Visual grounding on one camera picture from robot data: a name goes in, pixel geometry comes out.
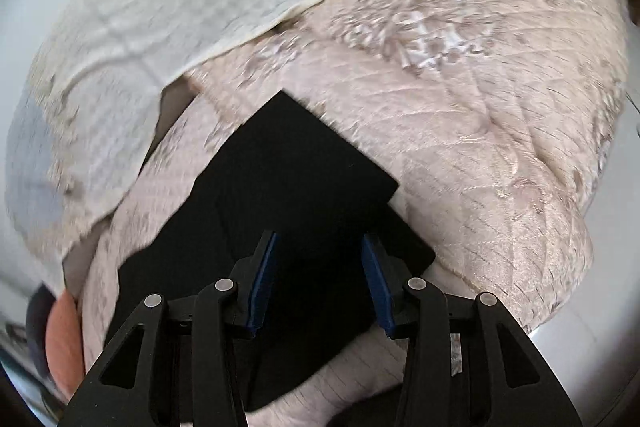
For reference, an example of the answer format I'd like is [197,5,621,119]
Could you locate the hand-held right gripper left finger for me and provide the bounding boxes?
[65,230,279,427]

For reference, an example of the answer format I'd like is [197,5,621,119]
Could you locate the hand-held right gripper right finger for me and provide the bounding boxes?
[361,232,584,427]

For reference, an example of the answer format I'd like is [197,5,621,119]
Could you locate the black pants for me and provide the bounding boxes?
[102,90,436,413]

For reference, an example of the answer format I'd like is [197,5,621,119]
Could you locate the pink quilted floral bedspread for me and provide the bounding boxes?
[62,0,629,427]

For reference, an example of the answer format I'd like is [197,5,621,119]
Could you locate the orange pillow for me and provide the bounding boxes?
[44,291,87,400]

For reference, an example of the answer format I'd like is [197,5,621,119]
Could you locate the grey cloth with lace trim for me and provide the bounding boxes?
[6,92,76,233]

